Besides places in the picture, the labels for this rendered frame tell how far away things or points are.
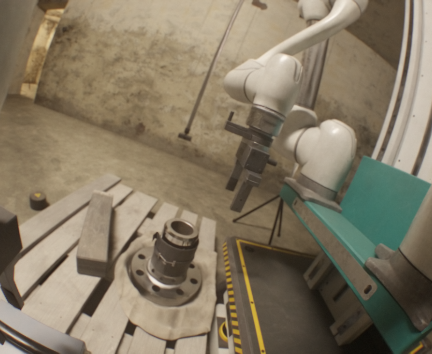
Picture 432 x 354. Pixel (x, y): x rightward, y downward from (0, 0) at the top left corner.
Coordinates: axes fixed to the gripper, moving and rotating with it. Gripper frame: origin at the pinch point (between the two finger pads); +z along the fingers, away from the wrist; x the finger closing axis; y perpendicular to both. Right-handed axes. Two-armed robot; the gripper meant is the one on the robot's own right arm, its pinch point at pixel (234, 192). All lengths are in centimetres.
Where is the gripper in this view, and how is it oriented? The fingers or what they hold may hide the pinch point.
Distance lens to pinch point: 54.3
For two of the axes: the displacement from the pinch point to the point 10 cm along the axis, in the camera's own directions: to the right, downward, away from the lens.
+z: -3.6, 8.9, 2.7
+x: -0.4, -3.1, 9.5
